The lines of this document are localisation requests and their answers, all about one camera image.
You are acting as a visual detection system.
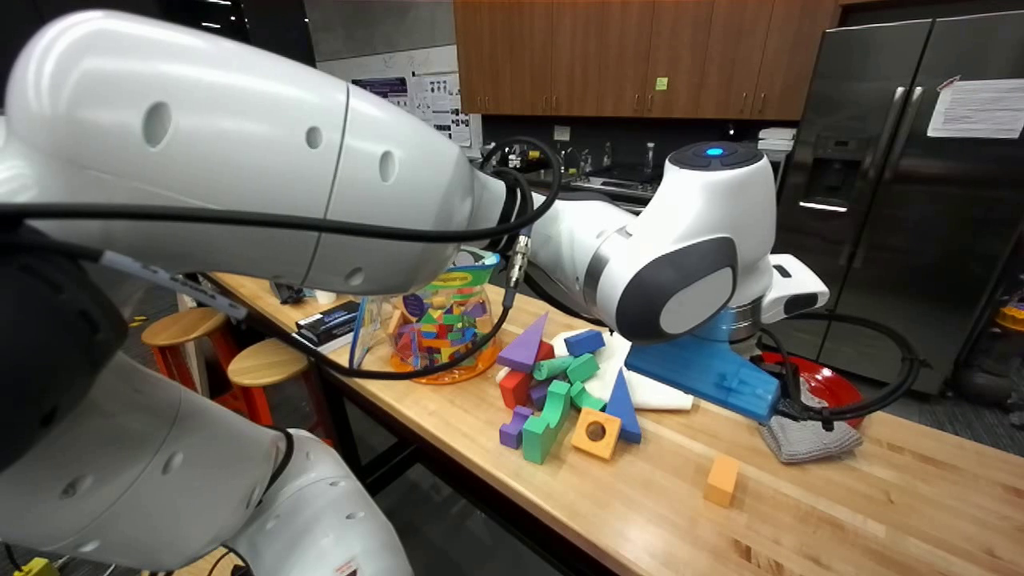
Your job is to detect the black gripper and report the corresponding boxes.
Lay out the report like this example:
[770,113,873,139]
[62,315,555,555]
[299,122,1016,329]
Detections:
[757,350,822,429]

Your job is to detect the yellow wooden cube block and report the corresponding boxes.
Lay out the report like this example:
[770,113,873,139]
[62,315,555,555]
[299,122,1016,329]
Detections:
[701,455,744,511]

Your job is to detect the blue foam triangle block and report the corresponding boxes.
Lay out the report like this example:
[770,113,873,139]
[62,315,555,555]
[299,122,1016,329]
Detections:
[601,368,647,447]

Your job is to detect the small green foam block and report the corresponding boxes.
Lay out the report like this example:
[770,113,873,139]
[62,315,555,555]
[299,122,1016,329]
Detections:
[569,379,611,417]

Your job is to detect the blue foam rectangular block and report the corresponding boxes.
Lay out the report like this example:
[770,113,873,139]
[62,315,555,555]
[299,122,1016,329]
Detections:
[561,326,609,360]

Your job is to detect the yellow foam block with hole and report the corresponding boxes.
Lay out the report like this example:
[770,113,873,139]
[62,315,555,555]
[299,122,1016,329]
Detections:
[566,405,628,463]

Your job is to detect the purple foam triangle block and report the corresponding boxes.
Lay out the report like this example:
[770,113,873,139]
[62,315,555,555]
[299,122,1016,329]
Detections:
[494,315,550,375]

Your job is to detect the red foam block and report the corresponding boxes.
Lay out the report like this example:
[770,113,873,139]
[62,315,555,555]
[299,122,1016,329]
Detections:
[494,366,537,417]

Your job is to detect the purple foam arch block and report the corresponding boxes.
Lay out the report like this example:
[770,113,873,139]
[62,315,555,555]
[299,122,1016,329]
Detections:
[494,402,533,452]

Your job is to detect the clear plastic toy bag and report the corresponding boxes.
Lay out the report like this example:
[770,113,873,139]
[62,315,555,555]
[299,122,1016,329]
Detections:
[344,247,507,387]

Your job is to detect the red plate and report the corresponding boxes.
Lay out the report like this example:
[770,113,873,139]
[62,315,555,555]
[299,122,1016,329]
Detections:
[749,350,869,422]

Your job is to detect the grey cloth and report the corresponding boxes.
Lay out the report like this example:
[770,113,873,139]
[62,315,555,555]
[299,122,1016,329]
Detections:
[755,413,867,469]

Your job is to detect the white paper sheet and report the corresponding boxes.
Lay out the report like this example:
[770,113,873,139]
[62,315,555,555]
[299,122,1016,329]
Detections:
[922,77,1024,144]
[550,326,698,417]

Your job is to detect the stainless steel refrigerator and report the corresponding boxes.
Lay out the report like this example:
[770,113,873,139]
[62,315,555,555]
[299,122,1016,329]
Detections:
[741,10,1024,399]

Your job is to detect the green foam cylinder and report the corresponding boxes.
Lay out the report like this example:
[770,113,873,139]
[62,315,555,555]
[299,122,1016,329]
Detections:
[531,353,601,387]

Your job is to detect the stack of white plates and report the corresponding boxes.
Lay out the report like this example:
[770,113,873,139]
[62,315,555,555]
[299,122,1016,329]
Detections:
[755,123,804,158]

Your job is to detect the stainless steel stove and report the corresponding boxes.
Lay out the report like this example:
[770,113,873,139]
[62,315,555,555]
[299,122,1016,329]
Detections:
[552,170,669,208]

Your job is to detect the brown wooden upper cabinets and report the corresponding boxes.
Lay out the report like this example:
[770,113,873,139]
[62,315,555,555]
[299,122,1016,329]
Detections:
[450,0,849,123]

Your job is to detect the black book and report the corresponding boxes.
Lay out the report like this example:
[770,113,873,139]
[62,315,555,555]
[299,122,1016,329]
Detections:
[293,297,369,353]

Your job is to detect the orange-legged wooden stool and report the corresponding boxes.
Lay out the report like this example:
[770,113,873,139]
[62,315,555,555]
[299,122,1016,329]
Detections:
[222,336,322,432]
[137,303,233,399]

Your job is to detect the yellow hand tool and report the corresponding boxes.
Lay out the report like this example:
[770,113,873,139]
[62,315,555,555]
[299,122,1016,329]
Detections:
[5,549,56,576]

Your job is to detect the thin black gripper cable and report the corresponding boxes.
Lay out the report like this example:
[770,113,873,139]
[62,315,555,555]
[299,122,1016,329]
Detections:
[753,309,929,434]

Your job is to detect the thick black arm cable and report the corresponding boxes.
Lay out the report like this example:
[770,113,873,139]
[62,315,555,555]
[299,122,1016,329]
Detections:
[299,134,569,383]

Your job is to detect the white wall poster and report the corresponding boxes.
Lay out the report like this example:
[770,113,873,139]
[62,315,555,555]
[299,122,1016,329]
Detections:
[347,70,462,144]

